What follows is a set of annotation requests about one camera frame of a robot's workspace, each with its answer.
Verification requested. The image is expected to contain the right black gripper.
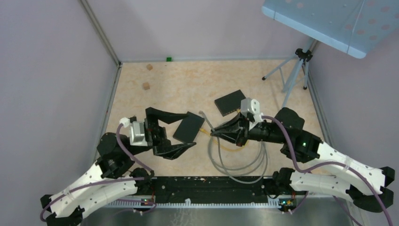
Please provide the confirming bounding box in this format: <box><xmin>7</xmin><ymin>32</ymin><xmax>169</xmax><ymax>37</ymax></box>
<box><xmin>211</xmin><ymin>112</ymin><xmax>287</xmax><ymax>147</ymax></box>

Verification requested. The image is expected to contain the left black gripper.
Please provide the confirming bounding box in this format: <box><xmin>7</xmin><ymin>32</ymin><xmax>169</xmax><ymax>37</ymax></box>
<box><xmin>125</xmin><ymin>107</ymin><xmax>198</xmax><ymax>159</ymax></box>

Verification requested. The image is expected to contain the yellow ethernet cable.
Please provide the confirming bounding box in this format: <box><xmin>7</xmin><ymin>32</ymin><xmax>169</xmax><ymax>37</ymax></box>
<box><xmin>199</xmin><ymin>109</ymin><xmax>250</xmax><ymax>153</ymax></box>

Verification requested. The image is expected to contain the black network switch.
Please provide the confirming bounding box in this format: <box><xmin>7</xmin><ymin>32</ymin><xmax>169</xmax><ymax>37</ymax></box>
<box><xmin>173</xmin><ymin>112</ymin><xmax>205</xmax><ymax>143</ymax></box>
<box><xmin>214</xmin><ymin>89</ymin><xmax>246</xmax><ymax>117</ymax></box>

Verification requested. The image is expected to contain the grey ethernet cable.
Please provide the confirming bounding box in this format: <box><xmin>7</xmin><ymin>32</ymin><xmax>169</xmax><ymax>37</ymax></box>
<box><xmin>199</xmin><ymin>111</ymin><xmax>269</xmax><ymax>184</ymax></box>

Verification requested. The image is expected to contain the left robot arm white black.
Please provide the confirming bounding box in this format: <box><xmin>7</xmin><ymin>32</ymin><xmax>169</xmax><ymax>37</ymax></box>
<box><xmin>40</xmin><ymin>107</ymin><xmax>194</xmax><ymax>226</ymax></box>

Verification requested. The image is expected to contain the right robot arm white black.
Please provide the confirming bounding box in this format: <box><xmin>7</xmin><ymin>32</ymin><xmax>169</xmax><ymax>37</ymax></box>
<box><xmin>211</xmin><ymin>107</ymin><xmax>395</xmax><ymax>213</ymax></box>

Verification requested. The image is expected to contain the wooden cube near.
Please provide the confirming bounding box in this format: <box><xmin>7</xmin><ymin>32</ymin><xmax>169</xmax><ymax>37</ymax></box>
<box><xmin>143</xmin><ymin>82</ymin><xmax>151</xmax><ymax>90</ymax></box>

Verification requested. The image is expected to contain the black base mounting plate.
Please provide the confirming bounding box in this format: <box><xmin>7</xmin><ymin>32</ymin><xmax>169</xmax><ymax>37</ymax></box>
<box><xmin>136</xmin><ymin>176</ymin><xmax>305</xmax><ymax>204</ymax></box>

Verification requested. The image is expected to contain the grey tripod stand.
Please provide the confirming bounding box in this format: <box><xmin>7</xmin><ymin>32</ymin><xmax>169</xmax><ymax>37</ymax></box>
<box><xmin>262</xmin><ymin>38</ymin><xmax>318</xmax><ymax>108</ymax></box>

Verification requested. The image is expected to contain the light blue perforated board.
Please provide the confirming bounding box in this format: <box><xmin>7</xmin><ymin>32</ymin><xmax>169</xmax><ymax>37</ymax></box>
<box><xmin>262</xmin><ymin>0</ymin><xmax>399</xmax><ymax>59</ymax></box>

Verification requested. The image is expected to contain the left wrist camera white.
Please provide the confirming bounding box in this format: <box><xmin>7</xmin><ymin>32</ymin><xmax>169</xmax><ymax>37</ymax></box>
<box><xmin>119</xmin><ymin>116</ymin><xmax>148</xmax><ymax>146</ymax></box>

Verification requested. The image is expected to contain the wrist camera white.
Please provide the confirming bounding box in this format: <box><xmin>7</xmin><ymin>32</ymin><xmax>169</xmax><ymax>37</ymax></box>
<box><xmin>240</xmin><ymin>97</ymin><xmax>263</xmax><ymax>122</ymax></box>
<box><xmin>119</xmin><ymin>116</ymin><xmax>148</xmax><ymax>146</ymax></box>

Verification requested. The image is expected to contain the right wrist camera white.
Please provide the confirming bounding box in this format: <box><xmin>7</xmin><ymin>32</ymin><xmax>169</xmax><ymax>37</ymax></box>
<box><xmin>240</xmin><ymin>97</ymin><xmax>263</xmax><ymax>122</ymax></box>

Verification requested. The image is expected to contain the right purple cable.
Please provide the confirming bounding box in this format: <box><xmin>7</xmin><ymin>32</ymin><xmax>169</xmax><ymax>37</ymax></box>
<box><xmin>262</xmin><ymin>115</ymin><xmax>394</xmax><ymax>226</ymax></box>

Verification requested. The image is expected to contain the purple cable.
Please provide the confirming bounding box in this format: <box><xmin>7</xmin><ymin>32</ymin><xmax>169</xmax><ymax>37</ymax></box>
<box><xmin>262</xmin><ymin>115</ymin><xmax>394</xmax><ymax>226</ymax></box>
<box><xmin>40</xmin><ymin>123</ymin><xmax>158</xmax><ymax>223</ymax></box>

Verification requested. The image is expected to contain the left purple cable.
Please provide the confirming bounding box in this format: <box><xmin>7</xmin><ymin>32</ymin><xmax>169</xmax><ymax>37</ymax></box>
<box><xmin>40</xmin><ymin>123</ymin><xmax>158</xmax><ymax>223</ymax></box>

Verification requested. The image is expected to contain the white slotted cable duct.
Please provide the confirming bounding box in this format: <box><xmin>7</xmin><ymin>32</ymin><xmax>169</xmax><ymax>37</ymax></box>
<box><xmin>105</xmin><ymin>199</ymin><xmax>281</xmax><ymax>209</ymax></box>

